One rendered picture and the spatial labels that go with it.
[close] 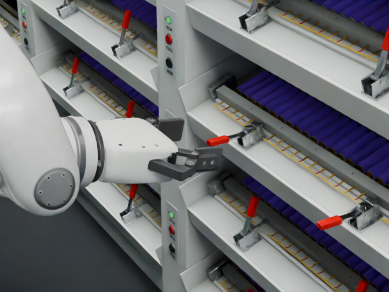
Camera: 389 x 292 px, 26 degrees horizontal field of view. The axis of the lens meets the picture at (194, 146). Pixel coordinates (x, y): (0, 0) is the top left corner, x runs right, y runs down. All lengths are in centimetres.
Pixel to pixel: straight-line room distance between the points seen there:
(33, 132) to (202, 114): 63
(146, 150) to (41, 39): 112
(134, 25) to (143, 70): 14
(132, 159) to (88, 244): 105
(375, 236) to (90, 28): 89
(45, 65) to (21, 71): 124
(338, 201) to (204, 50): 38
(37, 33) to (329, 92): 109
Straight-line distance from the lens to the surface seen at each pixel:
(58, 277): 193
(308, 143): 127
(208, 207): 153
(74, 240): 204
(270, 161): 129
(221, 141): 130
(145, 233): 181
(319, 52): 117
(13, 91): 85
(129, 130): 102
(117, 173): 98
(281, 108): 136
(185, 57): 141
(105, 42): 174
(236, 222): 148
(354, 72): 111
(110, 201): 192
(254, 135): 133
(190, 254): 161
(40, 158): 85
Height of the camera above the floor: 116
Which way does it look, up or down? 28 degrees down
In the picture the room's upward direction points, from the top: straight up
